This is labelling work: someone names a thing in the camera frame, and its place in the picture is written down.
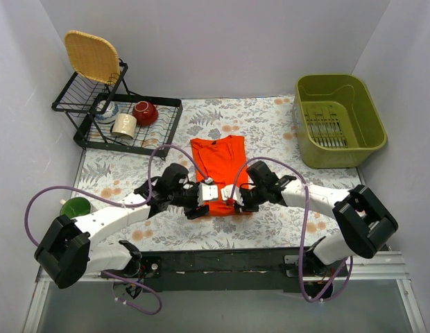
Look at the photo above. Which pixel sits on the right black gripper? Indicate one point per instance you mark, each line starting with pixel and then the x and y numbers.
pixel 245 198

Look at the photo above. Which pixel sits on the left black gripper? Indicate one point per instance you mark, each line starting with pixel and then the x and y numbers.
pixel 195 200

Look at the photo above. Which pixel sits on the orange t shirt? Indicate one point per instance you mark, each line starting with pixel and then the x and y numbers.
pixel 220 160

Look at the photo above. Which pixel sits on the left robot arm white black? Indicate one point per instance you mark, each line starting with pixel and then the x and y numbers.
pixel 72 247

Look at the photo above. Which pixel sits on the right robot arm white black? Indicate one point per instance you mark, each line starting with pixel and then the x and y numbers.
pixel 364 223

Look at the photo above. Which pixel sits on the floral patterned table cloth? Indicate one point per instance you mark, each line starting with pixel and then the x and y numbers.
pixel 268 128

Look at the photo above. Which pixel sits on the dark red bowl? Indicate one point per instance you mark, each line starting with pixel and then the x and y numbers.
pixel 145 113

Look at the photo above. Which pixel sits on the cream ceramic mug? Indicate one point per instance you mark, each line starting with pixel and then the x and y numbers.
pixel 124 126

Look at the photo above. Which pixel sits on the green cup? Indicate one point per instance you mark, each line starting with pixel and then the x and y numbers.
pixel 75 207

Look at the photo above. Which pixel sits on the olive green plastic tub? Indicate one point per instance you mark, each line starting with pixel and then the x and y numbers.
pixel 336 122

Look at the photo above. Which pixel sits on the blue white patterned bowl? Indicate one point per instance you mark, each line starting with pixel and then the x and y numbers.
pixel 110 114

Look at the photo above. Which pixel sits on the woven yellow rattan tray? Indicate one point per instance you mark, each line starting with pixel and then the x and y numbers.
pixel 92 57

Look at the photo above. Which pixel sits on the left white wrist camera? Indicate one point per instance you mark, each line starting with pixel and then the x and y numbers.
pixel 207 193

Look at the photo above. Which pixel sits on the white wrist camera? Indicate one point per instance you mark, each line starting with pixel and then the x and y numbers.
pixel 207 193
pixel 231 194

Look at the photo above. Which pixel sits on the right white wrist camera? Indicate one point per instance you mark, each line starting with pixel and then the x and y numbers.
pixel 231 194

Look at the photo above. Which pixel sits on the black mounting base plate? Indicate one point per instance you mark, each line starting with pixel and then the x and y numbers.
pixel 220 270

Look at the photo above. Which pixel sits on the black wire dish rack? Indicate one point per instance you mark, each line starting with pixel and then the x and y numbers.
pixel 81 99

